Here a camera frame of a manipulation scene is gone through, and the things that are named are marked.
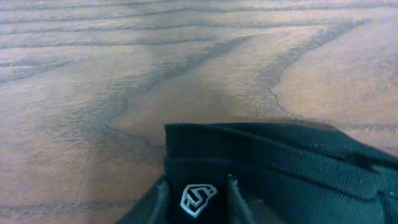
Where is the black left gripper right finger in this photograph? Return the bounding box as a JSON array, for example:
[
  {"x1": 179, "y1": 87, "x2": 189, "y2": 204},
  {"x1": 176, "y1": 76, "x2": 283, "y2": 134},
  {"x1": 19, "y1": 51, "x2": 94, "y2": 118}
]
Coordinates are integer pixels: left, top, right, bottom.
[{"x1": 227, "y1": 174, "x2": 280, "y2": 224}]

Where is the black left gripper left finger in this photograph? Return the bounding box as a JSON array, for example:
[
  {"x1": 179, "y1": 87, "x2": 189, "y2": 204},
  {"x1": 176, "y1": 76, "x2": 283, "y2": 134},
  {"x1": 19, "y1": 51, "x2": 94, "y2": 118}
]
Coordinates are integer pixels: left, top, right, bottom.
[{"x1": 116, "y1": 177, "x2": 170, "y2": 224}]

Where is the black t-shirt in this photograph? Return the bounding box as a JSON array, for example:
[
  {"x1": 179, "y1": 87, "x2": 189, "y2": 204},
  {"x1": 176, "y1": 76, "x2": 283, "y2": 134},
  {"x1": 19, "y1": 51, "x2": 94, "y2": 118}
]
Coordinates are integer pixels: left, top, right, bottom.
[{"x1": 164, "y1": 123, "x2": 397, "y2": 224}]

